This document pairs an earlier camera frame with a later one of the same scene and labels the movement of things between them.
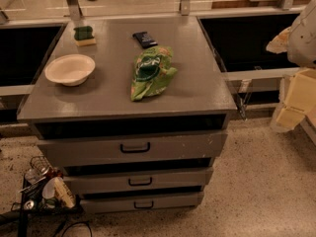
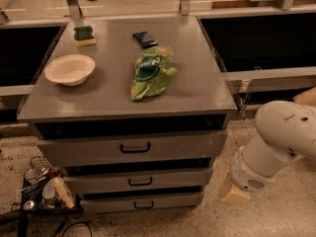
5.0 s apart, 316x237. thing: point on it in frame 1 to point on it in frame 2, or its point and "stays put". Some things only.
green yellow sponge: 83,36 stays put
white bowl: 69,69 stays put
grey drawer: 139,176 stays put
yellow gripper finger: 279,43 to 225,185
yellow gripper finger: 287,119 to 235,197
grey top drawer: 77,152 stays put
